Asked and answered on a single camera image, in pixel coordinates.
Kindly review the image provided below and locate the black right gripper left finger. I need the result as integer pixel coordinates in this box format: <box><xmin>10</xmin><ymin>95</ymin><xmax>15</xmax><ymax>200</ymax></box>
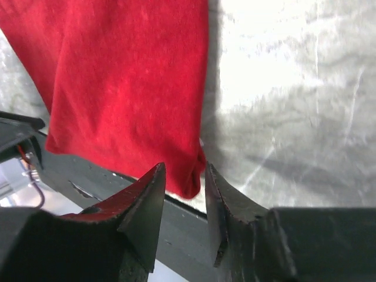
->
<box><xmin>1</xmin><ymin>163</ymin><xmax>166</xmax><ymax>281</ymax></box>

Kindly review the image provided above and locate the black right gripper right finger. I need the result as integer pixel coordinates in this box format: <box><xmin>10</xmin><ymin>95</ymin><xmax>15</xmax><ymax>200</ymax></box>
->
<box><xmin>205</xmin><ymin>164</ymin><xmax>375</xmax><ymax>281</ymax></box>

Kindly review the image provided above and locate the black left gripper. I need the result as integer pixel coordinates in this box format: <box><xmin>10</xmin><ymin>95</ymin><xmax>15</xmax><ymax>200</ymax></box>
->
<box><xmin>1</xmin><ymin>111</ymin><xmax>45</xmax><ymax>163</ymax></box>

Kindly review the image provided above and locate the red t shirt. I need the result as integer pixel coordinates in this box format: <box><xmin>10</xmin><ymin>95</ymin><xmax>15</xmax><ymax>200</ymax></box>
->
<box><xmin>1</xmin><ymin>1</ymin><xmax>209</xmax><ymax>199</ymax></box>

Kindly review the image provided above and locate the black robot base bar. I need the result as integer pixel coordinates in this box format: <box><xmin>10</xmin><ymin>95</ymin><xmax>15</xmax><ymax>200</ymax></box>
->
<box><xmin>32</xmin><ymin>132</ymin><xmax>217</xmax><ymax>281</ymax></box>

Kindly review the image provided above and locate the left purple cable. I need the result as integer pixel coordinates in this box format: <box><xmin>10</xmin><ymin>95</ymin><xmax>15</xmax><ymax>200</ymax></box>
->
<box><xmin>28</xmin><ymin>164</ymin><xmax>45</xmax><ymax>209</ymax></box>

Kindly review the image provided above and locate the aluminium frame rail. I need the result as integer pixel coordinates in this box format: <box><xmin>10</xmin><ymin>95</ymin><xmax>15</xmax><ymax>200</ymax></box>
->
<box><xmin>1</xmin><ymin>158</ymin><xmax>35</xmax><ymax>207</ymax></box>

